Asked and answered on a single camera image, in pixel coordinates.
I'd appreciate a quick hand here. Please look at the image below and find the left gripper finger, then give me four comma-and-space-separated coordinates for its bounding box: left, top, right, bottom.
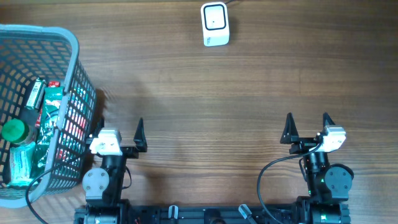
91, 117, 104, 138
133, 118, 147, 152

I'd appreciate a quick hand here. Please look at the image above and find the green 3M gloves bag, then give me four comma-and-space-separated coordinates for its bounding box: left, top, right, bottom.
30, 87, 63, 179

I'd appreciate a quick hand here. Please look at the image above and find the teal wet wipes pack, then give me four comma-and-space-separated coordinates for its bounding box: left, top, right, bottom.
8, 142, 36, 187

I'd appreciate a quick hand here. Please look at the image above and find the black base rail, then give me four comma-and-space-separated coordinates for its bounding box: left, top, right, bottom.
73, 203, 351, 224

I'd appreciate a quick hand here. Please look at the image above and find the white barcode scanner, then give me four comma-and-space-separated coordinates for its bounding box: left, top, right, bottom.
200, 2, 230, 47

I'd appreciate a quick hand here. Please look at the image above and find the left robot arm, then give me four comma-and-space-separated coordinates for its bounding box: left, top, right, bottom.
74, 118, 148, 224

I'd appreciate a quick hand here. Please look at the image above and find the green battery pack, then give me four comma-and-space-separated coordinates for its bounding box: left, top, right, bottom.
25, 78, 46, 110

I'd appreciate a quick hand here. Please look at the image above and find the red coffee stick sachet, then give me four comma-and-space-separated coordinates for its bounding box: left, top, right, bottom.
35, 81, 60, 128

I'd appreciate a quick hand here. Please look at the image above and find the black right camera cable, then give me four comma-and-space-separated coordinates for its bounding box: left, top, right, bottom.
256, 141, 325, 224

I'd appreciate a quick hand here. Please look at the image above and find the grey plastic mesh basket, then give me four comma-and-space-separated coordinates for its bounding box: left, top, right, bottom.
0, 24, 97, 209

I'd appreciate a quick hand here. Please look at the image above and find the green lid jar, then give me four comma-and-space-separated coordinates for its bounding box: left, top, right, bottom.
1, 119, 36, 146

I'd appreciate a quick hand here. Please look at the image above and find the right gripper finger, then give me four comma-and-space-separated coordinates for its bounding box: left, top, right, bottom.
280, 113, 299, 144
323, 112, 335, 127

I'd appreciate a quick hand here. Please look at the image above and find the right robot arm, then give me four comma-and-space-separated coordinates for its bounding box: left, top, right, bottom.
280, 113, 354, 223

